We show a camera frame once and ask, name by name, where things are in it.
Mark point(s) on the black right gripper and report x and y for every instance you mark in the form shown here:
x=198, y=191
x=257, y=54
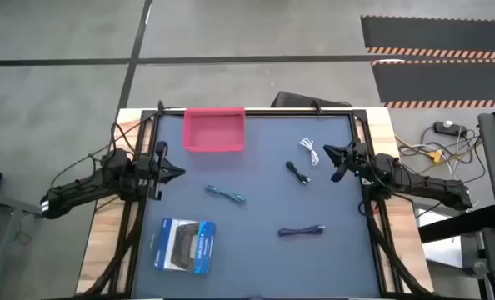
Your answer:
x=358, y=160

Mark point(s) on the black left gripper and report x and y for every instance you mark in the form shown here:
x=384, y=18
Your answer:
x=151, y=173

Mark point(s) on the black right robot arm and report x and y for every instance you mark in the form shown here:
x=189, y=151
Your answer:
x=431, y=185

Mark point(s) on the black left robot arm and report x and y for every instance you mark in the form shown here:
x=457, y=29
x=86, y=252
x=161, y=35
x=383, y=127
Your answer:
x=85, y=187

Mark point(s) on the red plastic bin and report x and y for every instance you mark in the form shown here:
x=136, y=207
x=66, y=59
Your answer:
x=214, y=131

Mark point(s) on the blue game controller box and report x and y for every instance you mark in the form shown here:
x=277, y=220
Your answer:
x=185, y=246

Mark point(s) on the black power strip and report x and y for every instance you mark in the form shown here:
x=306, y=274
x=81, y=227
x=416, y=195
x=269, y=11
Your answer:
x=447, y=128

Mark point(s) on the black mat orange striped edge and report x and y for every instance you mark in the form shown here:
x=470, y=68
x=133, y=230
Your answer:
x=443, y=81
x=439, y=33

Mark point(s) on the black floor beam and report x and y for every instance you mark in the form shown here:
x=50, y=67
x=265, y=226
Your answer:
x=460, y=225

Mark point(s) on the light grey desk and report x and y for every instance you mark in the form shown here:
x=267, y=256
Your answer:
x=6, y=204

